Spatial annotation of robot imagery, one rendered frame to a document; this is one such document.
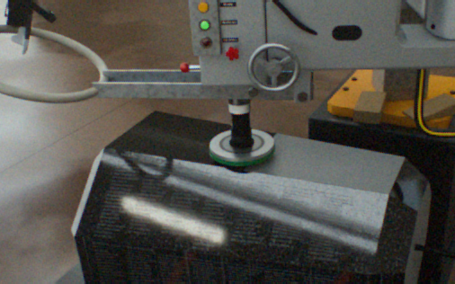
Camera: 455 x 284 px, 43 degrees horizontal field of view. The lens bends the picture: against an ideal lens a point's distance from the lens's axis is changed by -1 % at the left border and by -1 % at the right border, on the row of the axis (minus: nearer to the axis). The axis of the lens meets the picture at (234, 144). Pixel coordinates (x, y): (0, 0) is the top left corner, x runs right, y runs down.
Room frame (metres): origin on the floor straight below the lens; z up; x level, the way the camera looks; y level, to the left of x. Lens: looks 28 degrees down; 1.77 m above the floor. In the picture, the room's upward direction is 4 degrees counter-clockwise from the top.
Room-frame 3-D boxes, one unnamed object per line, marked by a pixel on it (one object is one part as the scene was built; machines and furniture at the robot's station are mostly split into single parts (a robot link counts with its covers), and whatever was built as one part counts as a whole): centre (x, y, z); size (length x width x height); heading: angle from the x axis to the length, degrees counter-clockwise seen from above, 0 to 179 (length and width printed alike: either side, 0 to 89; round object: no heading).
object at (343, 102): (2.28, -0.71, 0.76); 0.49 x 0.49 x 0.05; 60
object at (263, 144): (1.71, -0.02, 0.87); 0.21 x 0.21 x 0.01
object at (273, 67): (1.58, -0.13, 1.19); 0.15 x 0.10 x 0.15; 83
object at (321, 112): (2.28, -0.71, 0.37); 0.66 x 0.66 x 0.74; 60
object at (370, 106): (2.08, -0.54, 0.81); 0.20 x 0.10 x 0.05; 158
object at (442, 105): (2.04, -0.77, 0.80); 0.20 x 0.10 x 0.05; 109
